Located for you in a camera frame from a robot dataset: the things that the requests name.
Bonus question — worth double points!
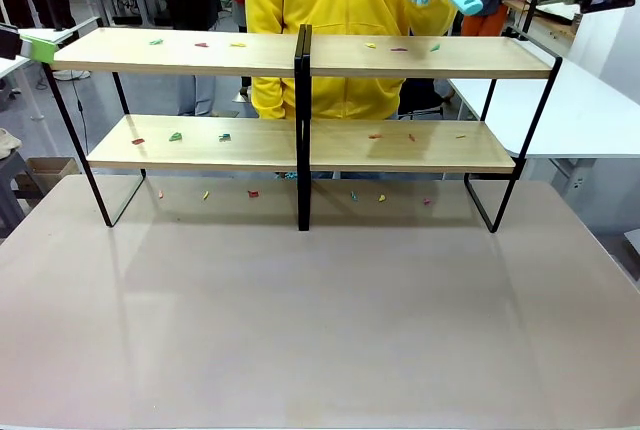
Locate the wooden workbench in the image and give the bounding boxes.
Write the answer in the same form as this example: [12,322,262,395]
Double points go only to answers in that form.
[502,0,584,44]

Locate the wooden two-tier shelf black frame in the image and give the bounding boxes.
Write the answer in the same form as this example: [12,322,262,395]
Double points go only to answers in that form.
[303,24,564,235]
[43,24,307,232]

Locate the black office chair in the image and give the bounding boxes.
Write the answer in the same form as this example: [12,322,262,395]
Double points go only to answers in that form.
[397,78,457,121]

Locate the large white table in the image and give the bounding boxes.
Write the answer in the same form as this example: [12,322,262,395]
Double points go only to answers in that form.
[447,57,640,191]

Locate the dark stool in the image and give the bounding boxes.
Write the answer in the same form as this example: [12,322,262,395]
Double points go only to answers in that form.
[0,149,34,239]

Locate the beige bag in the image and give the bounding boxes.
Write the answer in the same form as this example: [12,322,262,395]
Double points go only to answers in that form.
[0,127,24,159]

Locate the person left forearm yellow sleeve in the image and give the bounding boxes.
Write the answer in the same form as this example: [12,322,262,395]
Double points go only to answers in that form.
[399,0,459,39]

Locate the cardboard box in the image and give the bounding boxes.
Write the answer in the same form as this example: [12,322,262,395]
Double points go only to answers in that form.
[14,156,82,201]

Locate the small white table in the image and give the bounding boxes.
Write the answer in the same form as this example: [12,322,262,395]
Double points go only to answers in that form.
[0,17,101,124]

